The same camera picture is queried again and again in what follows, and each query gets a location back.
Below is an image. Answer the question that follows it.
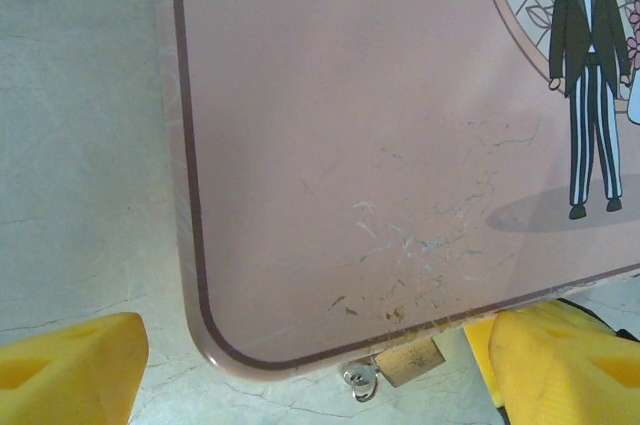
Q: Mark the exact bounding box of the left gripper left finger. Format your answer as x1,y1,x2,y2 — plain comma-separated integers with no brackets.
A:
0,311,150,425

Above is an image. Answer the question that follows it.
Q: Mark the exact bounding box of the small brass padlock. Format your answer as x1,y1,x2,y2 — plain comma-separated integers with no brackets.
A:
372,336,447,389

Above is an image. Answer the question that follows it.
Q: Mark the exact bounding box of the small silver key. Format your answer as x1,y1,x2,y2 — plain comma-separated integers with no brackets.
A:
341,363,382,404

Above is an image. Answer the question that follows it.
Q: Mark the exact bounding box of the pink wedding couple tin box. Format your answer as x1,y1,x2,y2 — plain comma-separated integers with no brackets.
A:
152,0,640,382

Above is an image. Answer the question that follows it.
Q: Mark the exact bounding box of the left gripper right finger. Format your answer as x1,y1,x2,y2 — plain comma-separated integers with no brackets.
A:
489,311,640,425

